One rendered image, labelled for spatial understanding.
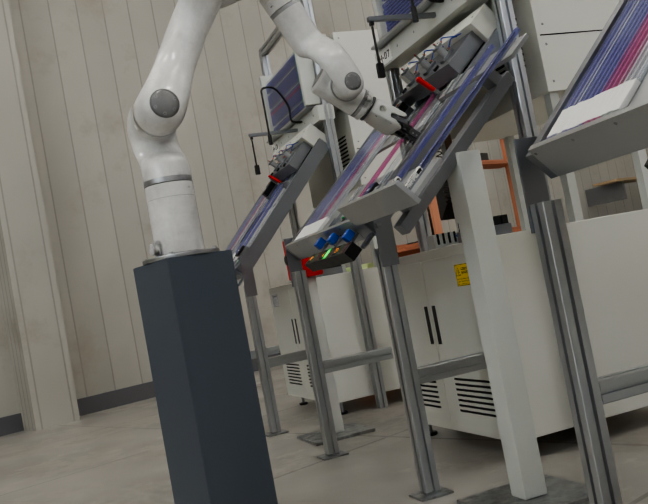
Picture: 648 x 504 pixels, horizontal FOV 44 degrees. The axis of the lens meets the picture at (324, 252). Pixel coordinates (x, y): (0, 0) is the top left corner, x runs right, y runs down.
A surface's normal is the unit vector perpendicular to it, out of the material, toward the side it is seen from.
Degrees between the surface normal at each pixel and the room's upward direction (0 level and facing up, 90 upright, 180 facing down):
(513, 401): 90
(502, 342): 90
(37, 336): 90
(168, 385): 90
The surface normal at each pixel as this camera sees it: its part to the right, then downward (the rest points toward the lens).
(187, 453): -0.76, 0.11
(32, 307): 0.62, -0.15
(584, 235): 0.33, -0.11
